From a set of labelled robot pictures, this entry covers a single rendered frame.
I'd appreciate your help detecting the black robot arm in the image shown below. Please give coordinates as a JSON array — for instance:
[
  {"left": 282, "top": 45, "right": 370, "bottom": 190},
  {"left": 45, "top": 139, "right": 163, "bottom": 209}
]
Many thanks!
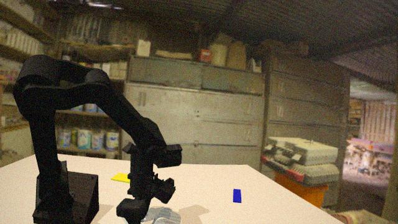
[{"left": 13, "top": 54, "right": 182, "bottom": 216}]

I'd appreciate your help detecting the yellow flat plate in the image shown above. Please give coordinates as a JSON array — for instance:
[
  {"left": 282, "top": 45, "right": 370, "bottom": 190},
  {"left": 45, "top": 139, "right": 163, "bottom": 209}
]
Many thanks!
[{"left": 111, "top": 173, "right": 130, "bottom": 184}]

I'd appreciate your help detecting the small blue block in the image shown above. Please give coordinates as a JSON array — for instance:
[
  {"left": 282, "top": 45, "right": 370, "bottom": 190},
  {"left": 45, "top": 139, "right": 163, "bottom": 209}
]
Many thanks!
[{"left": 233, "top": 189, "right": 242, "bottom": 203}]

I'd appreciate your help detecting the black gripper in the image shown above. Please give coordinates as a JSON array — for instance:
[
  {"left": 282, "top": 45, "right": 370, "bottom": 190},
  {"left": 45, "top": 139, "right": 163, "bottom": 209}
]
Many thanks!
[{"left": 116, "top": 170, "right": 155, "bottom": 224}]

